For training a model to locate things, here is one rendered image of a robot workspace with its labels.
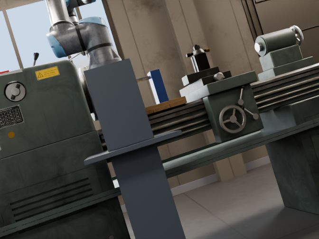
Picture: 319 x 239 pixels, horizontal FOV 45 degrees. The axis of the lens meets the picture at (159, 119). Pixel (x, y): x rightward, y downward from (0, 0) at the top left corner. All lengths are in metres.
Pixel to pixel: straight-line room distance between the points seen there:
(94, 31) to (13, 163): 0.75
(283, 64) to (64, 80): 1.36
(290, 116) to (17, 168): 1.52
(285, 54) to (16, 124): 1.65
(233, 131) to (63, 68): 0.94
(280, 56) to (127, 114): 1.27
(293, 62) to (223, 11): 2.21
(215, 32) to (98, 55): 3.00
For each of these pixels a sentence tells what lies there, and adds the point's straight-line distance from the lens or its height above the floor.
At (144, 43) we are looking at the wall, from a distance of 4.37.
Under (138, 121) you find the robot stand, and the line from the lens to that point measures 1.61.
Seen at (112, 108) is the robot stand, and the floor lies 0.92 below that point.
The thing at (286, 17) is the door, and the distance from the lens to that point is 4.86.
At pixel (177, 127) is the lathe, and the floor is 0.75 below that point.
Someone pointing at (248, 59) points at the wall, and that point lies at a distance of 4.60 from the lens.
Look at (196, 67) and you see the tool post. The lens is 2.31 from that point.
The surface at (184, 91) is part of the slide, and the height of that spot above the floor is 0.95.
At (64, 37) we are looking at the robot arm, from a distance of 1.72.
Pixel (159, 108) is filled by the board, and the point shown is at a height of 0.88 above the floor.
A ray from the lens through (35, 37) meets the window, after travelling 4.40.
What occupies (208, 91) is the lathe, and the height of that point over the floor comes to 0.89.
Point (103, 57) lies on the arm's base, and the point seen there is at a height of 1.14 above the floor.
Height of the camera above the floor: 0.80
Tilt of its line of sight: 1 degrees up
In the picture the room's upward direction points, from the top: 17 degrees counter-clockwise
